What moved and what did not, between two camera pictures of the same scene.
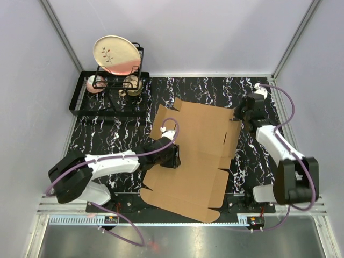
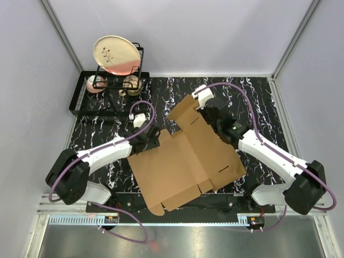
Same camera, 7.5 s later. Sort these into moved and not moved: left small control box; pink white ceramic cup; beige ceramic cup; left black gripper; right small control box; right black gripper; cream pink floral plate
Moved: left black gripper; right black gripper
Not moved: beige ceramic cup; right small control box; left small control box; pink white ceramic cup; cream pink floral plate
